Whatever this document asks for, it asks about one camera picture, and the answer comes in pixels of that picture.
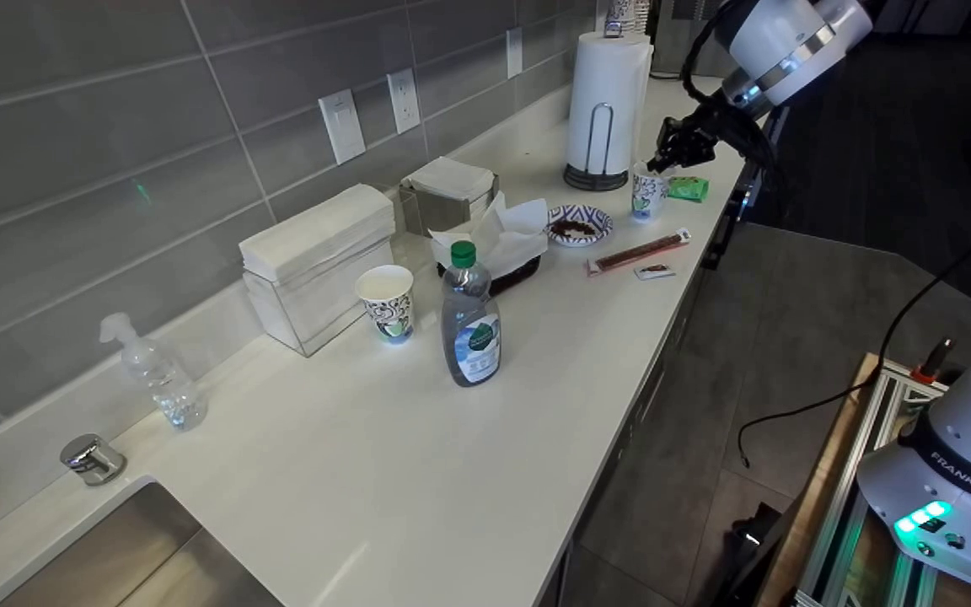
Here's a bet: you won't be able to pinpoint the wooden stand board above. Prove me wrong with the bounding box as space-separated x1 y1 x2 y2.
752 351 885 607

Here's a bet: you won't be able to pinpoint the metal sink air gap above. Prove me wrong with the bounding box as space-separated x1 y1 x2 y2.
58 432 133 490

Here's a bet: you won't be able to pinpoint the black napkin holder with napkins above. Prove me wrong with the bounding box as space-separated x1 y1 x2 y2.
426 195 554 300

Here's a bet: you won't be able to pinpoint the steel kitchen sink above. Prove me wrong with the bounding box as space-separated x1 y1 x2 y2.
0 481 288 607

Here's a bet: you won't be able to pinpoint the white wall outlet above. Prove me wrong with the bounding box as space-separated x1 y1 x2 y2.
317 87 369 168
502 24 530 83
385 69 426 140

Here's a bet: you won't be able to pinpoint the white paper towel roll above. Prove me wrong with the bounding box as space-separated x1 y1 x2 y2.
562 29 658 183

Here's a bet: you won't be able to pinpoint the dish soap bottle green cap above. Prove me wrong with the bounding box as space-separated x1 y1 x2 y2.
440 238 505 392

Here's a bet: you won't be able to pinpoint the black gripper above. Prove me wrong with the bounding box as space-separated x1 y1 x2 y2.
647 90 777 177

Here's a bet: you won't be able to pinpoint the grey napkin box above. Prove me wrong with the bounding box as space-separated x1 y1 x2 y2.
395 153 502 240

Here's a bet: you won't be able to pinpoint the green snack packet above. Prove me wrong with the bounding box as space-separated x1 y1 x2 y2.
666 173 711 205

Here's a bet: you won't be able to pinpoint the clear plastic water bottle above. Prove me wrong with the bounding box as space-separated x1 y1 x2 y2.
98 310 214 436

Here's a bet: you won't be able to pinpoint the black wire towel holder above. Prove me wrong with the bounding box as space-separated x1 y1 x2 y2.
559 97 638 195

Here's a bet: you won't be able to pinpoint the blue white paper bowl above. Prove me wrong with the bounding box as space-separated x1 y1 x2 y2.
542 203 616 252

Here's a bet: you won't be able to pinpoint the black hanging cable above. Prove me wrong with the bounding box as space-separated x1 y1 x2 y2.
733 199 971 472

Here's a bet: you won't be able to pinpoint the aluminium stand frame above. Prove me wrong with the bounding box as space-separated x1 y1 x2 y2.
792 356 952 607

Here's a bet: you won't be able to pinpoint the printed paper cup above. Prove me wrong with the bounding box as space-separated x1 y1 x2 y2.
355 259 420 349
629 165 671 223

